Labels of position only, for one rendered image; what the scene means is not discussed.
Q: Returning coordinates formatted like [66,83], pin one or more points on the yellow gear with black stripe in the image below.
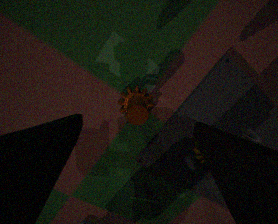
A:
[198,154]

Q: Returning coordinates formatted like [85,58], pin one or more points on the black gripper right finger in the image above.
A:
[246,174]

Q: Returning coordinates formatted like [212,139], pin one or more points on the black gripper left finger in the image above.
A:
[31,161]

